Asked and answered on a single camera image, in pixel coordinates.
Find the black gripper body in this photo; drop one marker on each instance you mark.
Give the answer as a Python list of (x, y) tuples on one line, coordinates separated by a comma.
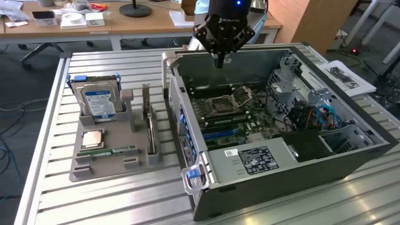
[(228, 14)]

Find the black Nvidia graphics card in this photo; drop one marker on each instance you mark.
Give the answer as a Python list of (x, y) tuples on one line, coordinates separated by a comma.
[(150, 131)]

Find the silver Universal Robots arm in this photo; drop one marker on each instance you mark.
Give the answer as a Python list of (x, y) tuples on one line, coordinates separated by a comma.
[(196, 44)]

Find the white paper pile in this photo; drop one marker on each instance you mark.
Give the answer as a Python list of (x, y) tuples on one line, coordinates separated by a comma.
[(178, 20)]

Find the black round lamp base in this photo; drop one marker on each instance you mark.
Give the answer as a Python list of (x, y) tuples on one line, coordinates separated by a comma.
[(133, 11)]

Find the wooden cabinet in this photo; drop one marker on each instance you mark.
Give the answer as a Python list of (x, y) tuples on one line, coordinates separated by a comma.
[(318, 23)]

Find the white labelled box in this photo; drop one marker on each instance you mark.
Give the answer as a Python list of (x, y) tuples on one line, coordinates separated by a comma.
[(93, 22)]

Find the power strip with red light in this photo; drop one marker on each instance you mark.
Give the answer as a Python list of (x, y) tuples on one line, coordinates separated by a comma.
[(354, 52)]

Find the red packet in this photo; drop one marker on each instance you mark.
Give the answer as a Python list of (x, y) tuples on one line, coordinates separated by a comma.
[(97, 7)]

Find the green motherboard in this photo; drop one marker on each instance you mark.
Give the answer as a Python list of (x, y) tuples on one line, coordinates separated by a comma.
[(258, 122)]

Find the printed paper stack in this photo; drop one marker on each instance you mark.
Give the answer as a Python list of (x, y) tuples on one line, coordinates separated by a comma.
[(346, 77)]

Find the flat white box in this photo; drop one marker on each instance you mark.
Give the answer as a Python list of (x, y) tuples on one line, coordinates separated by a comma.
[(73, 26)]

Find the blue expansion slot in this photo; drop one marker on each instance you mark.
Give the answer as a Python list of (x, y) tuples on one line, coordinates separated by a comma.
[(218, 135)]

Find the silver chipset heat sink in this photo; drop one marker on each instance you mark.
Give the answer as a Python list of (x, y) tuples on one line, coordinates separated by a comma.
[(257, 137)]

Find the hard disk with blue caddy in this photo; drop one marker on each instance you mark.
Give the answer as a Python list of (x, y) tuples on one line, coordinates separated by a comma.
[(96, 100)]

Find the white tape roll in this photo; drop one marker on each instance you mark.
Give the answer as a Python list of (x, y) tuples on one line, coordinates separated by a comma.
[(65, 18)]

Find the black tripod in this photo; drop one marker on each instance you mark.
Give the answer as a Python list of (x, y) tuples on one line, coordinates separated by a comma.
[(388, 70)]

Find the white box with black top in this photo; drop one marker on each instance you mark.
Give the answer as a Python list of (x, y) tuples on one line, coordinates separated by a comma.
[(46, 22)]

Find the grey plastic parts rack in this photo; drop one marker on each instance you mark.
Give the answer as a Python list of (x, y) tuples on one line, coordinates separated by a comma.
[(124, 140)]

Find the black chair base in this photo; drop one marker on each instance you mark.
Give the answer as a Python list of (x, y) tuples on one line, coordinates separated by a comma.
[(40, 48)]

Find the grey cup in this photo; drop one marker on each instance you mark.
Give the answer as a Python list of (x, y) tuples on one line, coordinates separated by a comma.
[(45, 2)]

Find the wooden desk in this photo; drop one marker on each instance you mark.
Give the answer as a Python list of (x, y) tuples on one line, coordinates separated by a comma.
[(30, 31)]

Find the metal disk bay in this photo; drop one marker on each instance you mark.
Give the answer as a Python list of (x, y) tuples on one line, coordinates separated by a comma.
[(356, 136)]

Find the silver CPU chip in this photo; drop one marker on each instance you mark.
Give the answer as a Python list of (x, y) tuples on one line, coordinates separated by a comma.
[(92, 138)]

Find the grey power supply unit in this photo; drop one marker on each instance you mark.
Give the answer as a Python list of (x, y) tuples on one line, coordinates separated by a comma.
[(224, 168)]

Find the green loose RAM stick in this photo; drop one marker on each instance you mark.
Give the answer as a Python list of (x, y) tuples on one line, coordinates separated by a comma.
[(105, 151)]

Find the small white card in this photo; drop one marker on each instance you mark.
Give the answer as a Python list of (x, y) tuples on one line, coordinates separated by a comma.
[(14, 24)]

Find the clear plastic bag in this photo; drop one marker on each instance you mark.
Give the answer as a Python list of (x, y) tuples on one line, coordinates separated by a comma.
[(12, 11)]

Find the open black PC case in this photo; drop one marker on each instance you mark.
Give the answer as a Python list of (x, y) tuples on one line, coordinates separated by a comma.
[(281, 187)]

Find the white desk frame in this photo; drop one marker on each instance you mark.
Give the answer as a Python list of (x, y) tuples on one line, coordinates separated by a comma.
[(362, 18)]

